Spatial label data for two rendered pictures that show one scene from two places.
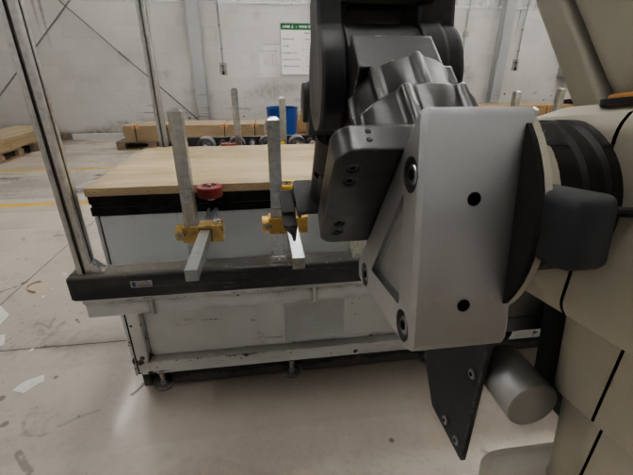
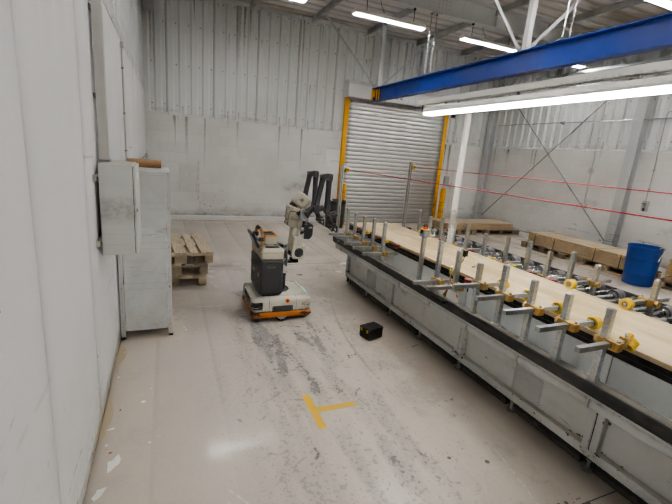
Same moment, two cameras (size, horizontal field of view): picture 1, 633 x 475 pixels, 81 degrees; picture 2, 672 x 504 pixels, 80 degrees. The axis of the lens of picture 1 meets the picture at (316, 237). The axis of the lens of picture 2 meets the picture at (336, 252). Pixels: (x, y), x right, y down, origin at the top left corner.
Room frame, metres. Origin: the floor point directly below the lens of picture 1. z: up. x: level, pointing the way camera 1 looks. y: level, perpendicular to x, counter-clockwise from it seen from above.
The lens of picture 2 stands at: (-0.53, -4.66, 1.82)
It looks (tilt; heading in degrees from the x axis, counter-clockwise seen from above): 14 degrees down; 74
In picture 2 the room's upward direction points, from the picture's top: 5 degrees clockwise
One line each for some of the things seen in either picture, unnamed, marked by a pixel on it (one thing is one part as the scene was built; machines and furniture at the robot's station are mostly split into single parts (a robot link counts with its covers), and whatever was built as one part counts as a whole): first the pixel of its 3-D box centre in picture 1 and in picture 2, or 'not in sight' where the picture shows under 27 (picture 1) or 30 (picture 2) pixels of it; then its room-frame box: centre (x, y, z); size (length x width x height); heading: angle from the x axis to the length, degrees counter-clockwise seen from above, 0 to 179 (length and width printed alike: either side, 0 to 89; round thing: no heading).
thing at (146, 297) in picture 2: not in sight; (147, 246); (-1.31, -0.44, 0.78); 0.90 x 0.45 x 1.55; 98
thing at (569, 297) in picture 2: not in sight; (561, 329); (1.44, -2.85, 0.90); 0.04 x 0.04 x 0.48; 8
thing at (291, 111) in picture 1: (283, 127); (642, 264); (6.65, 0.58, 0.36); 0.59 x 0.57 x 0.73; 8
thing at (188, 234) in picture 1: (201, 231); not in sight; (1.01, 0.34, 0.81); 0.14 x 0.06 x 0.05; 98
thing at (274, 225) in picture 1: (284, 222); not in sight; (1.04, 0.10, 0.82); 0.14 x 0.06 x 0.05; 98
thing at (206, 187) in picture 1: (211, 201); not in sight; (1.16, 0.35, 0.85); 0.08 x 0.08 x 0.11
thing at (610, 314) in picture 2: not in sight; (601, 348); (1.48, -3.10, 0.90); 0.04 x 0.04 x 0.48; 8
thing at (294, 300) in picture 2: not in sight; (275, 297); (0.02, -0.31, 0.16); 0.67 x 0.64 x 0.25; 8
